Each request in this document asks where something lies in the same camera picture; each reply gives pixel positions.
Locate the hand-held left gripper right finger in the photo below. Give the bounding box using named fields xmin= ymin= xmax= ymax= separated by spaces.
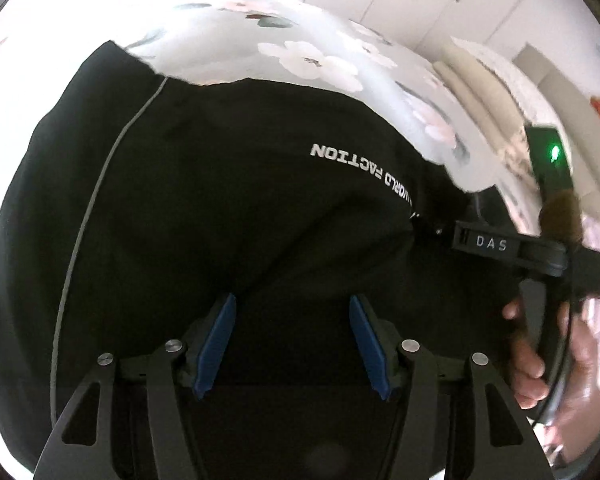
xmin=349 ymin=294 xmax=556 ymax=480

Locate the person's right hand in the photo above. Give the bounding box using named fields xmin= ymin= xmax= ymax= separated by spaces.
xmin=502 ymin=297 xmax=600 ymax=411

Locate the white dotted pillow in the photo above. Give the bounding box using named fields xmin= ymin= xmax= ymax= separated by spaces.
xmin=452 ymin=37 xmax=531 ymax=111

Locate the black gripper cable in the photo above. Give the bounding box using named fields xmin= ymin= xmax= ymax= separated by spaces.
xmin=532 ymin=300 xmax=583 ymax=428

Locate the black hooded jacket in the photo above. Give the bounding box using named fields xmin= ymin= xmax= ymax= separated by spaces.
xmin=0 ymin=40 xmax=496 ymax=480

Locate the beige padded headboard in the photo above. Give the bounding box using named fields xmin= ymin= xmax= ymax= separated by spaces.
xmin=512 ymin=42 xmax=600 ymax=171

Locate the bed with floral sheet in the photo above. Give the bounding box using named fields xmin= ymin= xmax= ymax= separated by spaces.
xmin=0 ymin=0 xmax=546 ymax=241

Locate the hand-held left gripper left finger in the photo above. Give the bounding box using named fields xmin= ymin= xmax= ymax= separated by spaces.
xmin=35 ymin=294 xmax=238 ymax=480

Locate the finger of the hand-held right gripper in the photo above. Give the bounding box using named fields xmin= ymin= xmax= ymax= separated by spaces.
xmin=415 ymin=210 xmax=456 ymax=243

